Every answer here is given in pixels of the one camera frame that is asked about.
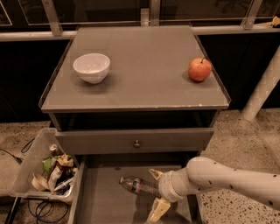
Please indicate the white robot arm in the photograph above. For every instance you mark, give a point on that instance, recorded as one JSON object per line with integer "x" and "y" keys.
{"x": 237, "y": 181}

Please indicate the white squeeze bottle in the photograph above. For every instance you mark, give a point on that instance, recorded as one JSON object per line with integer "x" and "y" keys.
{"x": 54, "y": 176}

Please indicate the clear plastic water bottle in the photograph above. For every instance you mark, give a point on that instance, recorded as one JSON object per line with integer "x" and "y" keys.
{"x": 139, "y": 186}

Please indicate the metal railing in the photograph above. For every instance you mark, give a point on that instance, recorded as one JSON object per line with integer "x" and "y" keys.
{"x": 150, "y": 16}

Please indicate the crumpled brown paper bag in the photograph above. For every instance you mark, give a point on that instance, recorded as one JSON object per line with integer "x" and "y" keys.
{"x": 65, "y": 160}

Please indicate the white ceramic bowl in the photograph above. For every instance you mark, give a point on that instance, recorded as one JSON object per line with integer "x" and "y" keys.
{"x": 92, "y": 68}

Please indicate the translucent plastic bin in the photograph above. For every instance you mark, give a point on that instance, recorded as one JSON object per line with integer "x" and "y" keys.
{"x": 22, "y": 185}

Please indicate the small white cup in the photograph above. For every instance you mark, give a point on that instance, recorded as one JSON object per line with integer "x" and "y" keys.
{"x": 39, "y": 183}

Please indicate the top drawer with knob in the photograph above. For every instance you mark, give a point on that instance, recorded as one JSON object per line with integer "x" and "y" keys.
{"x": 87, "y": 142}

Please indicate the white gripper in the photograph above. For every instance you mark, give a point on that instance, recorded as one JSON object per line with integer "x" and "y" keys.
{"x": 166, "y": 186}

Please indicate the open middle drawer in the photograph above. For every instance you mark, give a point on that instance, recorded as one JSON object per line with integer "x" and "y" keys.
{"x": 100, "y": 199}

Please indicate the green packet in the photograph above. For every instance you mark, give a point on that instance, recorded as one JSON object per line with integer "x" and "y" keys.
{"x": 47, "y": 164}

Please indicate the grey drawer cabinet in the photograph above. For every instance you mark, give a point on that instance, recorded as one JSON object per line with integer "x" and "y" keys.
{"x": 147, "y": 86}

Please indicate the red apple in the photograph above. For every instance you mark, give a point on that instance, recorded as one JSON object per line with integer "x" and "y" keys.
{"x": 199, "y": 69}

